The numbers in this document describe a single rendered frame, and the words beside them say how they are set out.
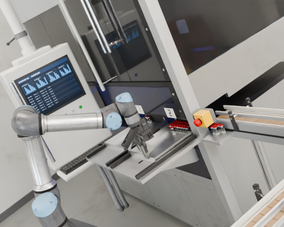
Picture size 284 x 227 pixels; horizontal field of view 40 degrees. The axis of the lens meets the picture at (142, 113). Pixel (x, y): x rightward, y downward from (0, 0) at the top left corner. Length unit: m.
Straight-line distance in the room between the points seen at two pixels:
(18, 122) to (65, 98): 1.01
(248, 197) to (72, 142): 1.25
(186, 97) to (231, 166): 0.49
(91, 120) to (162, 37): 0.53
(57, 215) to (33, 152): 0.31
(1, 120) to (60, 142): 1.94
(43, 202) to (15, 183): 2.86
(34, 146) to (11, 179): 2.81
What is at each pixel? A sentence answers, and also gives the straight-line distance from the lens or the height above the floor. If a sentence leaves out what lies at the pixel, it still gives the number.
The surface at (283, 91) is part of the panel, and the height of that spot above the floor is 0.82.
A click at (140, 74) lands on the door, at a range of 2.24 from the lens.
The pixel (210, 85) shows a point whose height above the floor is 1.10.
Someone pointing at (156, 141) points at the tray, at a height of 0.88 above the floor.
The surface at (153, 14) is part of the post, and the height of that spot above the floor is 1.56.
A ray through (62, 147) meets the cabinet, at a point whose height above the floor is 0.92.
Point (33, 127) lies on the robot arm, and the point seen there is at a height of 1.35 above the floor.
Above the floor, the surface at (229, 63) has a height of 1.15.
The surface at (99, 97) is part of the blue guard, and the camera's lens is 2.92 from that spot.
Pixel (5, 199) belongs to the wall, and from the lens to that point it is 4.71.
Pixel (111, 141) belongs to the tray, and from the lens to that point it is 2.52.
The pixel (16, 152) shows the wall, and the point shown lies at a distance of 4.70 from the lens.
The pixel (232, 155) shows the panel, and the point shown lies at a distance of 2.22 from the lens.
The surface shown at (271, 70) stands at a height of 0.86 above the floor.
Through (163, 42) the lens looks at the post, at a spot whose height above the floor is 1.42.
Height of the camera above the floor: 1.72
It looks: 17 degrees down
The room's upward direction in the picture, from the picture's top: 24 degrees counter-clockwise
